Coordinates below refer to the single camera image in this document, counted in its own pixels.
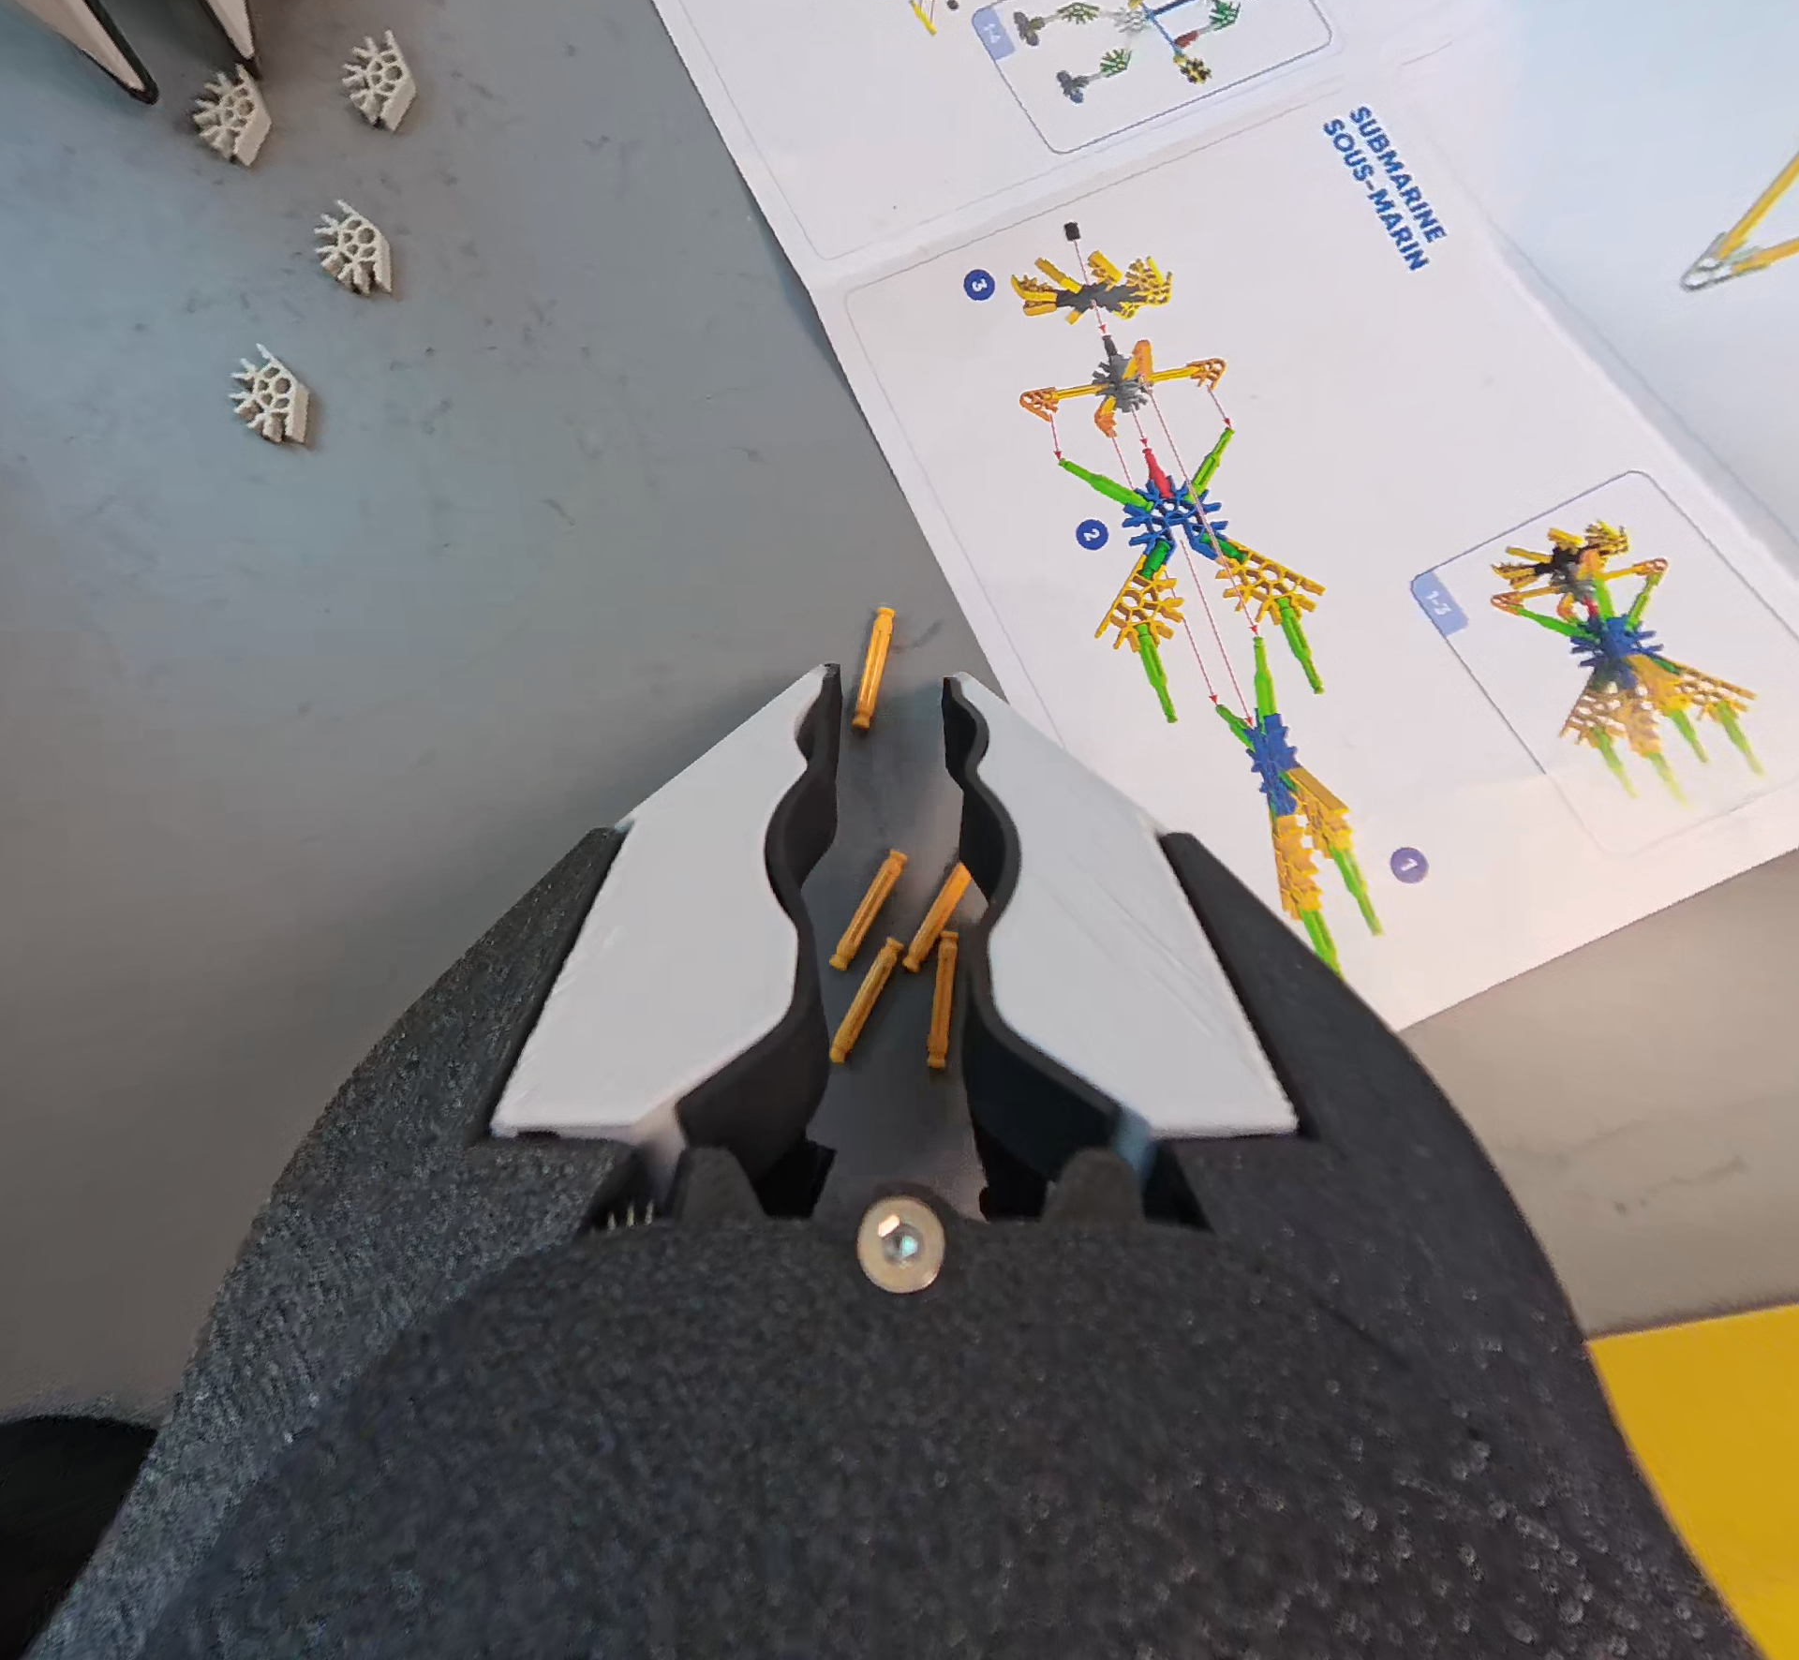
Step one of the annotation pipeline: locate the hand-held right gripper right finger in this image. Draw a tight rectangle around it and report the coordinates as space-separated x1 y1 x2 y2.
938 674 1298 1223

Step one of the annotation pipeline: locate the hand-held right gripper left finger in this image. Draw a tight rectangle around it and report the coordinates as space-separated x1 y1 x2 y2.
489 663 845 1218

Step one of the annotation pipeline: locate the grey snowflake connector piece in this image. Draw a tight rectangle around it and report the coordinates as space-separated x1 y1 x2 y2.
189 64 276 167
339 31 417 132
313 199 396 299
229 342 316 451

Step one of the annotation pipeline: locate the white building instruction sheet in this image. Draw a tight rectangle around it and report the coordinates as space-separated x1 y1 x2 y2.
581 0 1799 1032

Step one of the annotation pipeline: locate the yellow plastic box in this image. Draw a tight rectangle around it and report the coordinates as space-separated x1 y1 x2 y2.
1587 1303 1799 1660

